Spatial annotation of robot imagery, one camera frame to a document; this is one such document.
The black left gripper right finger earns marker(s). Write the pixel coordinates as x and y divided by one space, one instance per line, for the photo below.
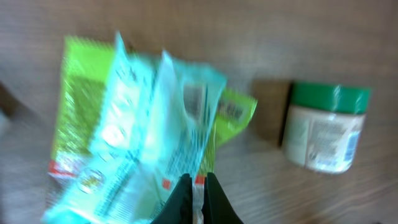
216 207

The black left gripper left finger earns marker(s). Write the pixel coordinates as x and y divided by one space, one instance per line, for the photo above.
179 207

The teal translucent packet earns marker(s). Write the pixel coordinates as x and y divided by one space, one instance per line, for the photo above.
154 125

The green lid jar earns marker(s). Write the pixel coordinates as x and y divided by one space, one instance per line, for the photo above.
323 125

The green snack bag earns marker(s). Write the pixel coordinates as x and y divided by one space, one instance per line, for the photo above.
84 72

